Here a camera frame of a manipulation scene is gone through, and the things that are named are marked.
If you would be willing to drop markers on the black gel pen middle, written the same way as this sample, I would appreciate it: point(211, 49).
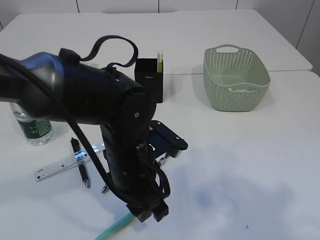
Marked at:
point(105, 189)

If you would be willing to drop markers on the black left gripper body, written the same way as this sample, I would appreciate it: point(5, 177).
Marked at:
point(134, 175)

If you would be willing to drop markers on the grey-green woven plastic basket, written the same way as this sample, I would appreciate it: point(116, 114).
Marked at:
point(228, 65)

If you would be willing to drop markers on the yellow utility knife pen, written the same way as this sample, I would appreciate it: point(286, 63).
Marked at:
point(160, 61)

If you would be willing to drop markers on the black gel pen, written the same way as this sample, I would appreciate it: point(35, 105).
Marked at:
point(105, 189)
point(163, 159)

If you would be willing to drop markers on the black square pen holder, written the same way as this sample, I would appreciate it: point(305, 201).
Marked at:
point(147, 75)

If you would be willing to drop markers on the clear plastic ruler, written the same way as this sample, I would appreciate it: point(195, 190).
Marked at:
point(61, 166)

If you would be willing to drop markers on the mint green pen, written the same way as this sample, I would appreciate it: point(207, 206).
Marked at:
point(113, 229)

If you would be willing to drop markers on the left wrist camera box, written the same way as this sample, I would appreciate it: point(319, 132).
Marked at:
point(164, 140)

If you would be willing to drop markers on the black pen under ruler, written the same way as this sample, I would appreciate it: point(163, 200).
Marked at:
point(80, 163)

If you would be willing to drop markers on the pale green glass plate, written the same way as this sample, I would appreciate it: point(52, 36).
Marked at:
point(94, 65)

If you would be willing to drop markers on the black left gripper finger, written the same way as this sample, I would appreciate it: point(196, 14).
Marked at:
point(161, 211)
point(140, 214)

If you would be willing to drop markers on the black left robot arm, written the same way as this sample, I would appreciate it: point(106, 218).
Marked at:
point(111, 115)

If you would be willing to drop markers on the yellow packaging paper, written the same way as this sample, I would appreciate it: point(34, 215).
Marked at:
point(242, 88)

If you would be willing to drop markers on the clear plastic water bottle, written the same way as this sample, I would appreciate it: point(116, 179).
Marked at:
point(36, 132)

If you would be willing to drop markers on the black gel pen right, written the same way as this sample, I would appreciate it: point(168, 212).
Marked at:
point(163, 159)

